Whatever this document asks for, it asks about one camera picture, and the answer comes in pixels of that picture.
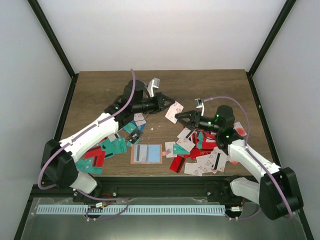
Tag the black aluminium frame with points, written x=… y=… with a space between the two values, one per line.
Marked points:
x=167 y=186

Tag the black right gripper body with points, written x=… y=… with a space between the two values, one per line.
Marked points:
x=203 y=126

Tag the black membership card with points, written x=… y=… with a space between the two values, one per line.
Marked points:
x=134 y=136

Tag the pink leather card holder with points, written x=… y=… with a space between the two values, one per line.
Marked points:
x=154 y=154

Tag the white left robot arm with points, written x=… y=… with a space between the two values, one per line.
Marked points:
x=58 y=165

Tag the light blue slotted rail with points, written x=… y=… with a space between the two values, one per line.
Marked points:
x=199 y=210

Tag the teal chip card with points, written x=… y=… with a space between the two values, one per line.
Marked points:
x=179 y=150

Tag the red card with stripe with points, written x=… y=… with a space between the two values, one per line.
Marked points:
x=177 y=164

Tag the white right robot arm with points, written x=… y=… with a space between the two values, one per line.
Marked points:
x=276 y=190

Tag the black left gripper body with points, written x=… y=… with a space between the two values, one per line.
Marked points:
x=152 y=107

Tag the white floral VIP card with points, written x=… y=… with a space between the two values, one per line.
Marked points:
x=169 y=149

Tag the white red corner card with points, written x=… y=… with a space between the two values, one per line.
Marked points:
x=239 y=129

